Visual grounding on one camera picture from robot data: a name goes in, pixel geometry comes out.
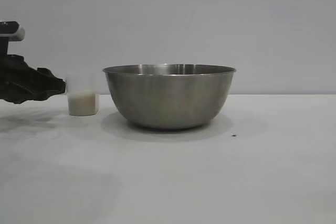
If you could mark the stainless steel mixing bowl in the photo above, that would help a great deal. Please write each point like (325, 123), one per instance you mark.
(169, 98)

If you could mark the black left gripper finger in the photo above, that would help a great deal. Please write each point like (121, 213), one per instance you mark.
(26, 87)
(15, 62)

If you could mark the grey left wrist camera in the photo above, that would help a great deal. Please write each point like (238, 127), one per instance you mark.
(13, 33)

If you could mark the clear plastic measuring cup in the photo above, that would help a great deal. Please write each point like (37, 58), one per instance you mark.
(82, 82)

